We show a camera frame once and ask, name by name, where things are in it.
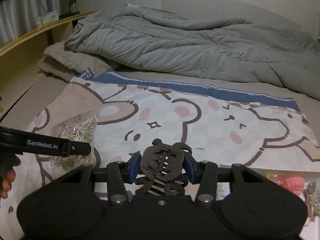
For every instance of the black hair claw clip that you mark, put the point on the black hair claw clip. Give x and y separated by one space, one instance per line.
160 162

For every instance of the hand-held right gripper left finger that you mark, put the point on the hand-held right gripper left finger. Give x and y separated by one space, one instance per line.
135 167

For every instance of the beige fluffy blanket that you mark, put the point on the beige fluffy blanket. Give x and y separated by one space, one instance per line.
70 60

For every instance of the grey duvet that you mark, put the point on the grey duvet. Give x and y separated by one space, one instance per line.
187 45

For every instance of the grey curtain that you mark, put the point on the grey curtain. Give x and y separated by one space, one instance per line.
22 15

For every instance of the white cardboard box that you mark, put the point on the white cardboard box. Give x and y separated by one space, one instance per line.
275 168

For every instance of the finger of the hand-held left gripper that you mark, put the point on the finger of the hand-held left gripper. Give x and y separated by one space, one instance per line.
45 143

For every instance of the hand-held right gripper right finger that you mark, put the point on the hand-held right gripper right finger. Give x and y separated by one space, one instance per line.
189 167

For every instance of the bear printed cloth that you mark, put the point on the bear printed cloth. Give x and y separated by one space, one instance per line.
200 130

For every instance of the clear bag of beige clips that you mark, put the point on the clear bag of beige clips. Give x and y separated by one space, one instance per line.
75 130

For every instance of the person's left hand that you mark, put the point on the person's left hand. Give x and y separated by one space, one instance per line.
7 170

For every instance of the glass bottle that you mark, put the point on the glass bottle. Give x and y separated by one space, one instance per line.
72 3

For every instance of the tissue box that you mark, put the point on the tissue box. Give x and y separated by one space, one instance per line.
48 18

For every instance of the white plug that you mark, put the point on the white plug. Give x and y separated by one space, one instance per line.
133 5

